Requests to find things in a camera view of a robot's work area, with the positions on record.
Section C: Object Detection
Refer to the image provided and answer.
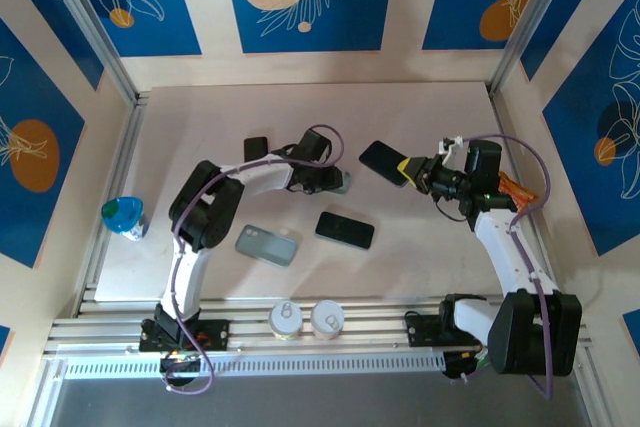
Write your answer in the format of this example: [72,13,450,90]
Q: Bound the black smartphone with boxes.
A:
[358,140,409,188]
[244,137,269,163]
[314,210,376,251]

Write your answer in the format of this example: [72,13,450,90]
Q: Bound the teal translucent phone case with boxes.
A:
[234,224,300,268]

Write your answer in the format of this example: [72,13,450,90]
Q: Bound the orange snack bag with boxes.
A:
[498,171,542,214]

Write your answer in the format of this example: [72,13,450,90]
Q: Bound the tin can pink label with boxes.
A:
[309,299,346,341]

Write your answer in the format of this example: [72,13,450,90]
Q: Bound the tin can yellow label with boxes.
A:
[269,300,304,341]

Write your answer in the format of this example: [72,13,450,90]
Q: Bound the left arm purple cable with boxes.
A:
[163,124,345,397]

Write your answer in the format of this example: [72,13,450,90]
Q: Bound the aluminium rail base frame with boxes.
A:
[42,296,596,362]

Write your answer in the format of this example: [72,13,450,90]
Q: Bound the aluminium frame post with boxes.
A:
[488,0,586,97]
[37,0,140,104]

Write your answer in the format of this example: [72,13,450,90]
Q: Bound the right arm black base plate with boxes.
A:
[405,313,489,348]

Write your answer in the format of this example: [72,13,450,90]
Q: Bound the aluminium side rail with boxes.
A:
[74,90,152,319]

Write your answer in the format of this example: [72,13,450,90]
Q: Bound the white slotted cable duct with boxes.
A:
[62,352,447,381]

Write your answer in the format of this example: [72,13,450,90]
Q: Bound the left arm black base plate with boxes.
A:
[138,319,231,353]

